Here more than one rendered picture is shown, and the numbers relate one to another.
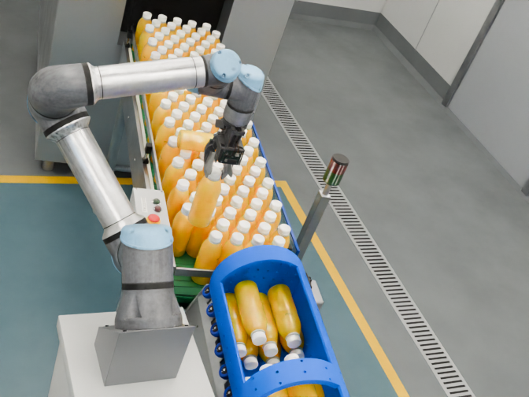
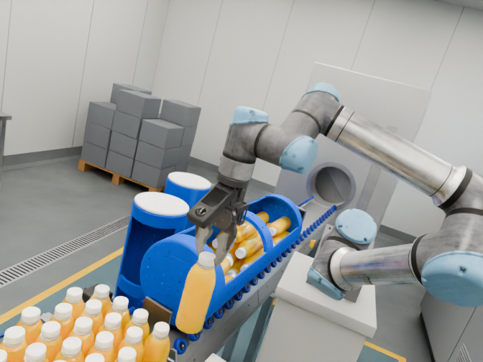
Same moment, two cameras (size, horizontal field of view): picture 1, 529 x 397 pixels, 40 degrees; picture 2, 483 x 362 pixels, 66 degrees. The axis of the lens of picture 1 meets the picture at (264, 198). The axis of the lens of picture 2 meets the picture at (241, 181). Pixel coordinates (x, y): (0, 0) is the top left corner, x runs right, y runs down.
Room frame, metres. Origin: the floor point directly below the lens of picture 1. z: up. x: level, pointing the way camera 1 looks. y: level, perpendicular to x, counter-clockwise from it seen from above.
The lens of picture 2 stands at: (2.19, 0.76, 1.74)
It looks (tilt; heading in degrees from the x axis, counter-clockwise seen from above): 15 degrees down; 229
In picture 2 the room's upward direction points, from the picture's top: 16 degrees clockwise
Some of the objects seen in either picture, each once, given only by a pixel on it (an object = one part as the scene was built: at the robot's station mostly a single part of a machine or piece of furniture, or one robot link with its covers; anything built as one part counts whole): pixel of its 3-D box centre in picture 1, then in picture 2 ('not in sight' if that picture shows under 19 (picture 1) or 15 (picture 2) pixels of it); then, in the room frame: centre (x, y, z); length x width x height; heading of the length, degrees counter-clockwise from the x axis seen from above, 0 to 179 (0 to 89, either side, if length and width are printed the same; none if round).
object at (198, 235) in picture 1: (201, 232); not in sight; (1.85, 0.15, 0.99); 0.07 x 0.07 x 0.19
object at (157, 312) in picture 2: not in sight; (156, 320); (1.67, -0.04, 0.99); 0.10 x 0.02 x 0.12; 116
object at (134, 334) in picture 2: (223, 223); (134, 333); (1.81, 0.09, 1.09); 0.04 x 0.04 x 0.02
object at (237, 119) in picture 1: (238, 113); (234, 167); (1.69, 0.15, 1.55); 0.08 x 0.08 x 0.05
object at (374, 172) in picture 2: not in sight; (342, 255); (0.19, -0.40, 0.85); 0.06 x 0.06 x 1.70; 26
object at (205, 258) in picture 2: (214, 172); (207, 257); (1.71, 0.16, 1.33); 0.04 x 0.04 x 0.02
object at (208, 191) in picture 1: (205, 198); (197, 294); (1.71, 0.16, 1.23); 0.07 x 0.07 x 0.19
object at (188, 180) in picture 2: not in sight; (190, 180); (0.95, -1.15, 1.03); 0.28 x 0.28 x 0.01
